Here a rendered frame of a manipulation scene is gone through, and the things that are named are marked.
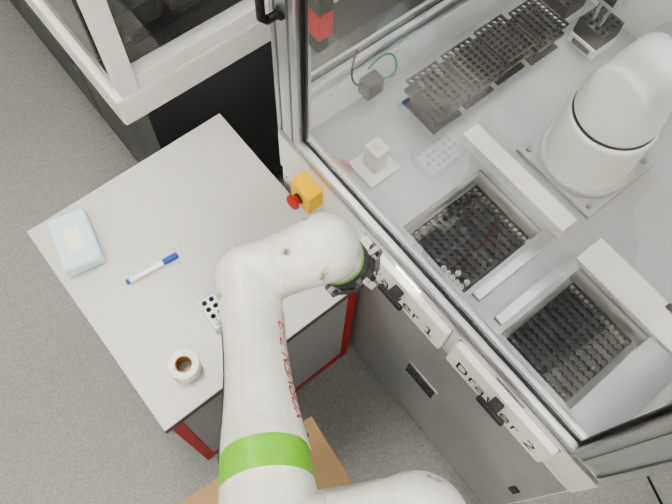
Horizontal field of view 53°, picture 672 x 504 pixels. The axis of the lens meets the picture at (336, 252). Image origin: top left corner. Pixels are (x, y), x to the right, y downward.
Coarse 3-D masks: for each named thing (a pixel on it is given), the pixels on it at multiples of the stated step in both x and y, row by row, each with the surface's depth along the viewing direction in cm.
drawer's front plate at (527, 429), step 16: (464, 352) 141; (480, 368) 140; (480, 384) 143; (496, 384) 138; (512, 400) 137; (512, 416) 139; (528, 416) 136; (512, 432) 144; (528, 432) 137; (544, 448) 135
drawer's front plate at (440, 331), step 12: (360, 240) 151; (384, 264) 148; (384, 276) 152; (396, 276) 147; (408, 288) 146; (408, 300) 149; (420, 300) 145; (420, 312) 147; (432, 312) 144; (420, 324) 152; (432, 324) 145; (444, 324) 143; (432, 336) 150; (444, 336) 143
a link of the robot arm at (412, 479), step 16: (368, 480) 116; (384, 480) 77; (400, 480) 76; (416, 480) 75; (432, 480) 76; (336, 496) 75; (352, 496) 75; (368, 496) 74; (384, 496) 74; (400, 496) 74; (416, 496) 73; (432, 496) 73; (448, 496) 74
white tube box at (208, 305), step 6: (210, 294) 158; (198, 300) 157; (204, 300) 158; (210, 300) 160; (216, 300) 158; (198, 306) 158; (204, 306) 157; (210, 306) 157; (216, 306) 160; (204, 312) 156; (210, 312) 156; (216, 312) 156; (210, 318) 156; (210, 324) 158; (216, 330) 155
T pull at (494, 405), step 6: (480, 396) 139; (480, 402) 138; (486, 402) 138; (492, 402) 138; (498, 402) 139; (486, 408) 138; (492, 408) 138; (498, 408) 138; (492, 414) 137; (498, 420) 137
